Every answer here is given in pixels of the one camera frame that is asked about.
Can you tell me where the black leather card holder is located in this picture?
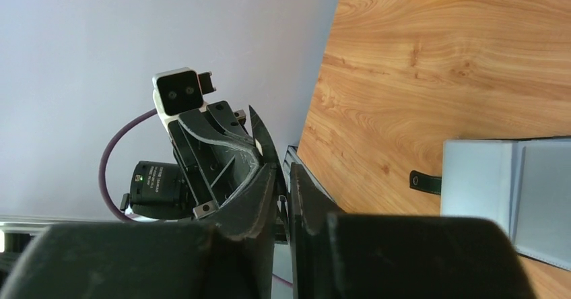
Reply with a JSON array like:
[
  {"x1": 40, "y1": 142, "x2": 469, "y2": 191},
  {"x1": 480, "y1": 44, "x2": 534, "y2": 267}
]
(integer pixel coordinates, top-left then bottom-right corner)
[{"x1": 409, "y1": 136, "x2": 570, "y2": 271}]

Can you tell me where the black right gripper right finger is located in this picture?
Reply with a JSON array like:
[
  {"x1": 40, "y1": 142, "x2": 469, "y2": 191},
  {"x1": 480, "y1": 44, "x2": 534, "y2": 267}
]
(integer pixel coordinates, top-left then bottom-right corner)
[{"x1": 289, "y1": 164, "x2": 535, "y2": 298}]

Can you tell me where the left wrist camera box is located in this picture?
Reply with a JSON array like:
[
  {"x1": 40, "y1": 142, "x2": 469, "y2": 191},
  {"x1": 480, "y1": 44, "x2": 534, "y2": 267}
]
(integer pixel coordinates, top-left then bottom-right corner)
[{"x1": 152, "y1": 67, "x2": 216, "y2": 130}]

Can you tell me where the aluminium frame rail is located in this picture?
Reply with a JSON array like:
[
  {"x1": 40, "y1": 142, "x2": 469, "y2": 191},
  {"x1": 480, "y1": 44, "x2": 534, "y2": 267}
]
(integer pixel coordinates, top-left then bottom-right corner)
[{"x1": 0, "y1": 145, "x2": 340, "y2": 284}]

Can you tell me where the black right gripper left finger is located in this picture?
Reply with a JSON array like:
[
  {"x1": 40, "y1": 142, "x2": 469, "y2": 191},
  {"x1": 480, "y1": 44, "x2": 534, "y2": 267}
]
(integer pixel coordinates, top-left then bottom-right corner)
[{"x1": 1, "y1": 164, "x2": 277, "y2": 298}]

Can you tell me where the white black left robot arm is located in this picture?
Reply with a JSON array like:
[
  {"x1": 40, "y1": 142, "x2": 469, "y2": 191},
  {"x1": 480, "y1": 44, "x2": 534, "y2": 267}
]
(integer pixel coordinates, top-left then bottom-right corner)
[{"x1": 119, "y1": 68, "x2": 279, "y2": 220}]

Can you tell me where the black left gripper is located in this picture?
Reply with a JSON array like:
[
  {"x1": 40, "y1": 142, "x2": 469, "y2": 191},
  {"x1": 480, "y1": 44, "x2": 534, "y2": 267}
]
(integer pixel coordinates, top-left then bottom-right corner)
[{"x1": 168, "y1": 72, "x2": 286, "y2": 219}]

